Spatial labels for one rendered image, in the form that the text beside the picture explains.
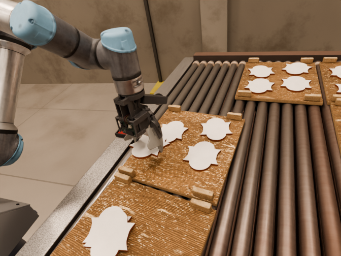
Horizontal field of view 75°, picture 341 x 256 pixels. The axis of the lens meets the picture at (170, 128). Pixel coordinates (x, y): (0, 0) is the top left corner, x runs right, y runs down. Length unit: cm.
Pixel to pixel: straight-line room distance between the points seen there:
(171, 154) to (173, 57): 256
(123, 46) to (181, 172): 42
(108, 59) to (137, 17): 272
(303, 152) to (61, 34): 77
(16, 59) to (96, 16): 271
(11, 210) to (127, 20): 286
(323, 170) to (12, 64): 103
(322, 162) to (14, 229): 96
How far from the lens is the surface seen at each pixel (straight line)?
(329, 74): 133
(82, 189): 83
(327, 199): 75
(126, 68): 55
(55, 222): 80
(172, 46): 321
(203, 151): 78
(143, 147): 71
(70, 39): 56
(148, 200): 69
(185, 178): 72
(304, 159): 83
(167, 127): 91
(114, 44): 54
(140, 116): 60
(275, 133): 91
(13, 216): 85
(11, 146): 91
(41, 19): 52
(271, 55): 150
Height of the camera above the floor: 148
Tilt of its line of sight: 37 degrees down
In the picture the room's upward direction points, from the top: 11 degrees counter-clockwise
